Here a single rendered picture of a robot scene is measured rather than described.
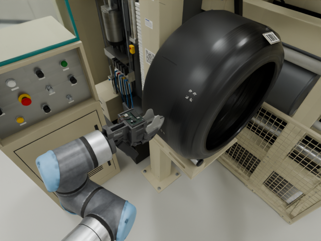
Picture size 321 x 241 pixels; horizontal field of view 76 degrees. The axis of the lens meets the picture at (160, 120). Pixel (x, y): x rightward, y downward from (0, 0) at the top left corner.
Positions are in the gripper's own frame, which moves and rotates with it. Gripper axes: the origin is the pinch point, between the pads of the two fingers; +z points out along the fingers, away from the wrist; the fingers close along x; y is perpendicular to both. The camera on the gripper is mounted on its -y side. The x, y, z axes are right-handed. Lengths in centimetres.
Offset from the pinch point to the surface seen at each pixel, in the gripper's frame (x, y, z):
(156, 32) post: 29.0, 15.2, 20.2
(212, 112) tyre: -11.9, 7.5, 9.8
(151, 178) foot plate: 35, -119, 33
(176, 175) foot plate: 23, -117, 52
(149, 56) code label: 34.6, 2.0, 21.7
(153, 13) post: 30.9, 21.9, 19.4
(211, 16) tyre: 8.5, 26.7, 25.9
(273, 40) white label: -11.4, 25.0, 31.5
